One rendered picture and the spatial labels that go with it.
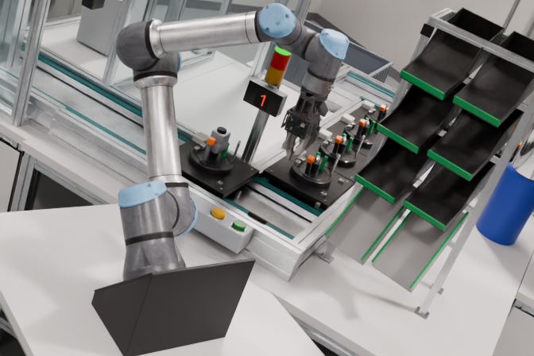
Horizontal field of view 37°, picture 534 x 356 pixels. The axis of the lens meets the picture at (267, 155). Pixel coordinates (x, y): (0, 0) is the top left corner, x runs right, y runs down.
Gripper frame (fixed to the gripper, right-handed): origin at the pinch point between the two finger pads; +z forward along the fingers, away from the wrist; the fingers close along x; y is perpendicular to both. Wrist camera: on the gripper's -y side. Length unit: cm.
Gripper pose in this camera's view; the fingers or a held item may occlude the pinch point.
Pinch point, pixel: (292, 155)
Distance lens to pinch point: 211.4
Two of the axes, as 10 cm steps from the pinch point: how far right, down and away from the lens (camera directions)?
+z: -3.2, 8.4, 4.3
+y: -4.4, 2.8, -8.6
